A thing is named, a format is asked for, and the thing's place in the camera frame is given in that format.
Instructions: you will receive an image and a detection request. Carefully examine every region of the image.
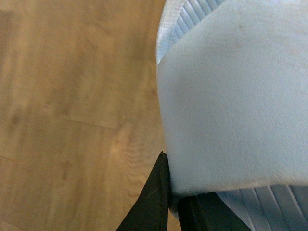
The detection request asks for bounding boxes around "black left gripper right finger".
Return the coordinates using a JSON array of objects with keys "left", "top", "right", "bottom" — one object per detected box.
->
[{"left": 178, "top": 192, "right": 250, "bottom": 231}]

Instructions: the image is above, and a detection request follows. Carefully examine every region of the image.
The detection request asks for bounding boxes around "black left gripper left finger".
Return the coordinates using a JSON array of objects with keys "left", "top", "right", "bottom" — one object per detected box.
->
[{"left": 117, "top": 152, "right": 169, "bottom": 231}]

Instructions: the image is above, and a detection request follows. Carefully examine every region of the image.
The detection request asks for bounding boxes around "light blue slide slipper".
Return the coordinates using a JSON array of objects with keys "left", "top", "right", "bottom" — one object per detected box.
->
[{"left": 156, "top": 0, "right": 308, "bottom": 231}]

